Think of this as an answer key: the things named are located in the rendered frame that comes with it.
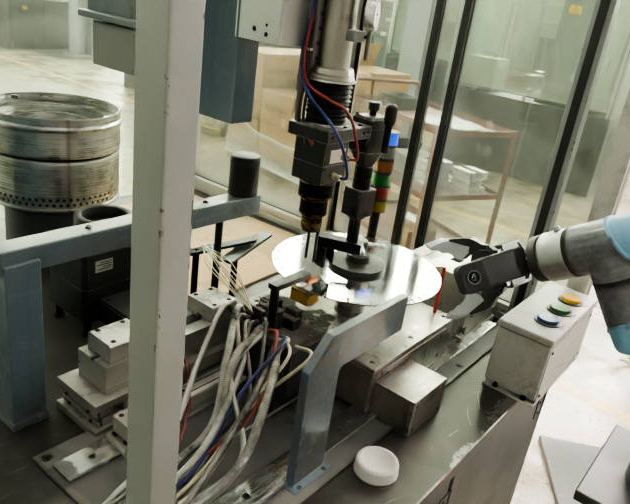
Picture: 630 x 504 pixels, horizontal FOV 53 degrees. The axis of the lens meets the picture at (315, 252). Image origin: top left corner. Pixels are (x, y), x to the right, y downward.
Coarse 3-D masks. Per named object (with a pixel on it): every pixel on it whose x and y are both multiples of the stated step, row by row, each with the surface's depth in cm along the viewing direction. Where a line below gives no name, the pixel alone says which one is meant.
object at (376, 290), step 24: (288, 240) 129; (312, 240) 131; (288, 264) 118; (312, 264) 120; (408, 264) 126; (312, 288) 110; (336, 288) 112; (360, 288) 113; (384, 288) 114; (408, 288) 116; (432, 288) 117
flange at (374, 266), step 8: (336, 256) 122; (344, 256) 122; (352, 256) 120; (360, 256) 120; (368, 256) 121; (376, 256) 125; (336, 264) 119; (344, 264) 119; (352, 264) 119; (360, 264) 120; (368, 264) 120; (376, 264) 121; (384, 264) 122; (344, 272) 118; (352, 272) 117; (360, 272) 117; (368, 272) 118; (376, 272) 118
